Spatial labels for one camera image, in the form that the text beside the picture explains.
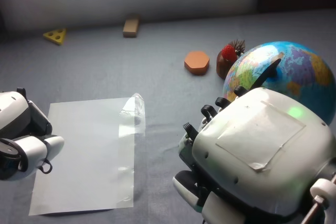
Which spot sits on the grey table cloth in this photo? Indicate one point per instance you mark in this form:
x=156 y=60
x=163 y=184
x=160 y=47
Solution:
x=105 y=66

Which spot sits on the blue desktop globe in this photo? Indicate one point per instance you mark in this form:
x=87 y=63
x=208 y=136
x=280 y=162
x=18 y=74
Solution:
x=302 y=61

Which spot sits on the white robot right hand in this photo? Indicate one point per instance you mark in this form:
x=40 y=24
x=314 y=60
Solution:
x=257 y=155

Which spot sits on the orange hexagon block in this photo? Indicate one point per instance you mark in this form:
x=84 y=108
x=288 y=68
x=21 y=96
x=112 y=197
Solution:
x=197 y=61

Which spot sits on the wooden rectangular block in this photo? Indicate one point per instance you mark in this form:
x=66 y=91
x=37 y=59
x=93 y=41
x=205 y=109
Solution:
x=130 y=27

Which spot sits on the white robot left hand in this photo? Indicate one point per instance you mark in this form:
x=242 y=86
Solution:
x=13 y=108

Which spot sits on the clear plastic sheet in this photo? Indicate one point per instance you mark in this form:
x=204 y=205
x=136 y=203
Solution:
x=86 y=150

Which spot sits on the yellow triangle block with holes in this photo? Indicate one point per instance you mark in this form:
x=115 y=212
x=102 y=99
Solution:
x=56 y=37

